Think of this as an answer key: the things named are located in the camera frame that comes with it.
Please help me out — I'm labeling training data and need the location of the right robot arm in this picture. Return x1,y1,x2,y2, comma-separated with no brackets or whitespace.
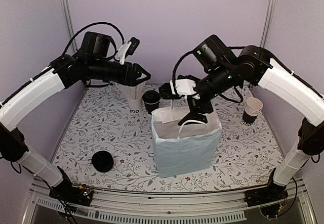
170,35,323,206

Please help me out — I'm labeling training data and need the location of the light blue paper bag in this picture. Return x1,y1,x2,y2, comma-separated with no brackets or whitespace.
151,105,222,178

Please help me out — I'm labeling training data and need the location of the right aluminium frame post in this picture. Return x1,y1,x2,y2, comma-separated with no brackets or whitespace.
260,0,276,48

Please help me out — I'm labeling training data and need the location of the stack of paper cups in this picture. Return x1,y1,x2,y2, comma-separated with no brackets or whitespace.
242,97,263,126

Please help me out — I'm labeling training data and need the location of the stack of black lids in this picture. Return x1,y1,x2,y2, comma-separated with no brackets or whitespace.
91,151,114,173

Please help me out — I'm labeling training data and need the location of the black lidded coffee cup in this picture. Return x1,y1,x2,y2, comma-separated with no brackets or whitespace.
142,90,160,115

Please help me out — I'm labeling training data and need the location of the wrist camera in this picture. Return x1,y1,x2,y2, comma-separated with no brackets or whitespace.
158,75,200,100
114,37,140,65

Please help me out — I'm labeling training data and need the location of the white cup holding straws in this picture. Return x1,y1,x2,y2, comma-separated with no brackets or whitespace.
127,97,142,114

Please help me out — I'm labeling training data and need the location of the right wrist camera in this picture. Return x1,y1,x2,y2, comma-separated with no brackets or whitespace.
158,75,200,100

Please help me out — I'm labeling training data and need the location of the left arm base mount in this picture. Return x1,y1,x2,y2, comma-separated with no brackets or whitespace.
49,182,93,206

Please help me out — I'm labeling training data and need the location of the front aluminium rail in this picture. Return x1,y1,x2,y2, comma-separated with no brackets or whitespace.
27,188,309,224

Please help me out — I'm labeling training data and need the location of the left aluminium frame post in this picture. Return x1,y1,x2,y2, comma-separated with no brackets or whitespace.
60,0,74,39

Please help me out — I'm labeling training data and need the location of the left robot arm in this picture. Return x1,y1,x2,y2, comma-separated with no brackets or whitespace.
1,31,151,202

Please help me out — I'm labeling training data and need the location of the aluminium frame post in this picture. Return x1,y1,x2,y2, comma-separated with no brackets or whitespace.
60,0,74,39
260,0,276,48

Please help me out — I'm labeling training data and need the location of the bundle of wrapped straws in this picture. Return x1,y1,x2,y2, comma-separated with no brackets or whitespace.
115,82,146,100

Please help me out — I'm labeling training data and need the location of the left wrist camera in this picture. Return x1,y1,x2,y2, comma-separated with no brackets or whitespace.
114,37,140,65

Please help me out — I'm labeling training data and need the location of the floral table mat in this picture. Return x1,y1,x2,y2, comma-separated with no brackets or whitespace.
53,86,283,193

